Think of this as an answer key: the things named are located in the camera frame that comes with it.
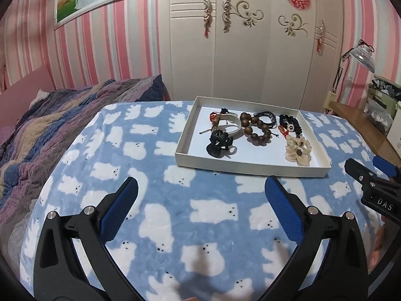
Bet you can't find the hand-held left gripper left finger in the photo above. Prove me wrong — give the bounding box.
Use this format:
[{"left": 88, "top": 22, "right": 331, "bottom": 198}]
[{"left": 33, "top": 176, "right": 140, "bottom": 301}]

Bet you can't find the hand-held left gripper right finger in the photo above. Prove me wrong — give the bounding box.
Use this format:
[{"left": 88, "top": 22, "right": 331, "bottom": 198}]
[{"left": 260, "top": 176, "right": 368, "bottom": 301}]

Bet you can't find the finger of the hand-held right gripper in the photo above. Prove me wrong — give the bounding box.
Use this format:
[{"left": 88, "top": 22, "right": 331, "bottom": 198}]
[
  {"left": 345, "top": 159, "right": 376, "bottom": 192},
  {"left": 373, "top": 156, "right": 400, "bottom": 181}
]

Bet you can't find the cream fabric scrunchie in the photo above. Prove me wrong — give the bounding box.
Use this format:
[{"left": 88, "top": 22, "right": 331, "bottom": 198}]
[{"left": 284, "top": 135, "right": 314, "bottom": 167}]

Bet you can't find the black braided bell bracelet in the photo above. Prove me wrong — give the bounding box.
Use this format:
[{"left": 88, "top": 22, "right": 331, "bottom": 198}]
[{"left": 278, "top": 114, "right": 303, "bottom": 135}]

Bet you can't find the black hair claw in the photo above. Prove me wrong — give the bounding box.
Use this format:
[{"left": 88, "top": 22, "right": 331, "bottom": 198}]
[{"left": 205, "top": 130, "right": 237, "bottom": 158}]

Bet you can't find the beige strap wristwatch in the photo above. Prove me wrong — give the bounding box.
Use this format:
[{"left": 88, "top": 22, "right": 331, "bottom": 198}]
[{"left": 208, "top": 113, "right": 246, "bottom": 138}]

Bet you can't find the brown wooden bead bracelet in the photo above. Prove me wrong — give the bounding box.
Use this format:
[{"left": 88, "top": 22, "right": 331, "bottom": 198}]
[{"left": 240, "top": 112, "right": 273, "bottom": 146}]

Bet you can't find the white cardboard tray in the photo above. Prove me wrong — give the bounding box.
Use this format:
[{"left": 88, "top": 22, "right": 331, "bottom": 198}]
[{"left": 174, "top": 96, "right": 332, "bottom": 178}]

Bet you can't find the person's right hand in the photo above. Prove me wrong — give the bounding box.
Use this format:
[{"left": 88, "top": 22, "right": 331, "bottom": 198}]
[{"left": 366, "top": 222, "right": 389, "bottom": 274}]

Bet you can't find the white bear print box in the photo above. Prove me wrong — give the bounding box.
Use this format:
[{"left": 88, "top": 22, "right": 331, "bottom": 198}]
[{"left": 387, "top": 100, "right": 401, "bottom": 159}]

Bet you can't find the blue bear print blanket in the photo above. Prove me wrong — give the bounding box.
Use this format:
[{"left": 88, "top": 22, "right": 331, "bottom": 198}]
[{"left": 19, "top": 100, "right": 389, "bottom": 301}]

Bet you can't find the wooden desk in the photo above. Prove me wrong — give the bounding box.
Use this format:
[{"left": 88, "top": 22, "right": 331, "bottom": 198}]
[{"left": 326, "top": 102, "right": 401, "bottom": 160}]

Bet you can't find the green storage box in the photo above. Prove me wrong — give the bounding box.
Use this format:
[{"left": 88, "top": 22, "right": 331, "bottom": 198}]
[{"left": 363, "top": 74, "right": 401, "bottom": 137}]

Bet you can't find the purple striped quilt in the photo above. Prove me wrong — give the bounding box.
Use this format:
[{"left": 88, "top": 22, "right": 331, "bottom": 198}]
[{"left": 0, "top": 74, "right": 170, "bottom": 258}]

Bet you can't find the desk lamp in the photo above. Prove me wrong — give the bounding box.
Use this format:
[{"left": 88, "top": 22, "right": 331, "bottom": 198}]
[{"left": 332, "top": 39, "right": 376, "bottom": 96}]

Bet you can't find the white pillow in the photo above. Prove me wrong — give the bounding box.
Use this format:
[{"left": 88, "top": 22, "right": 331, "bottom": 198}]
[{"left": 30, "top": 89, "right": 51, "bottom": 102}]

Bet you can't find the pink headboard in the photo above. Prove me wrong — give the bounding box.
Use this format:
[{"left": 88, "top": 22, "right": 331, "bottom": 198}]
[{"left": 0, "top": 64, "right": 57, "bottom": 129}]

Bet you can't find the white wardrobe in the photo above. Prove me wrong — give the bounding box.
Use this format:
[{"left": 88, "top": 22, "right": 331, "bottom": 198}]
[{"left": 161, "top": 0, "right": 345, "bottom": 113}]

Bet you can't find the white wall outlet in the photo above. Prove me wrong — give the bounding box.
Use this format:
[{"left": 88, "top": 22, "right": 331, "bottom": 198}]
[{"left": 324, "top": 90, "right": 335, "bottom": 113}]

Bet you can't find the thin black cord bracelet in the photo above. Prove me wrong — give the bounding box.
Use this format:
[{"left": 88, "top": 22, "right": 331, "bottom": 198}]
[{"left": 254, "top": 110, "right": 279, "bottom": 138}]

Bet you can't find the ornate handle with red tassel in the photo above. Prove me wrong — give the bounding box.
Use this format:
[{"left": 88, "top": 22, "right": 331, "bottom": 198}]
[
  {"left": 316, "top": 20, "right": 326, "bottom": 56},
  {"left": 203, "top": 0, "right": 214, "bottom": 38}
]

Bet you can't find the ornate wardrobe handle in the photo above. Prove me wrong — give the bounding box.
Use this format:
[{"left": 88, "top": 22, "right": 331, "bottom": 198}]
[{"left": 222, "top": 0, "right": 232, "bottom": 32}]

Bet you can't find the framed wall picture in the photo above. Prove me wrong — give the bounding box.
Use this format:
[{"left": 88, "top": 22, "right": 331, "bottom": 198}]
[{"left": 53, "top": 0, "right": 128, "bottom": 31}]

